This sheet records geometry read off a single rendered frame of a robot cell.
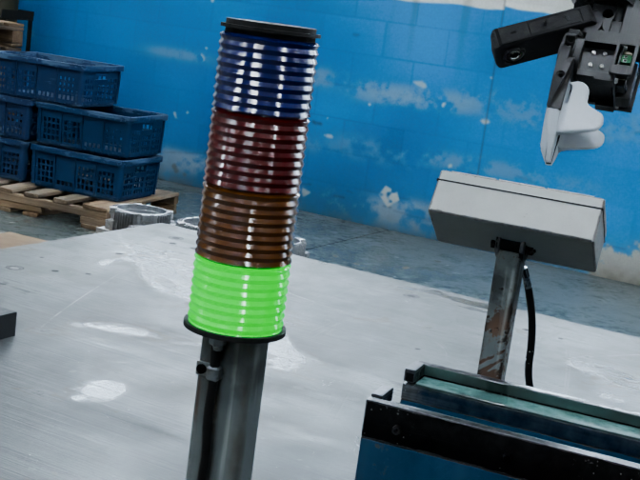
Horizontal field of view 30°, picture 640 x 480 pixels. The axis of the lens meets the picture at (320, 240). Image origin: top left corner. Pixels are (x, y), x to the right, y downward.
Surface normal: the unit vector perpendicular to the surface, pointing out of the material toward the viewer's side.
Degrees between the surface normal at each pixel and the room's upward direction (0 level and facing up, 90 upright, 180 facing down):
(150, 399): 0
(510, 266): 90
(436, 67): 90
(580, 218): 55
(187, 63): 90
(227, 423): 90
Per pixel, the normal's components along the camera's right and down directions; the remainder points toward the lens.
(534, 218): -0.22, -0.46
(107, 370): 0.13, -0.97
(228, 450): -0.37, 0.13
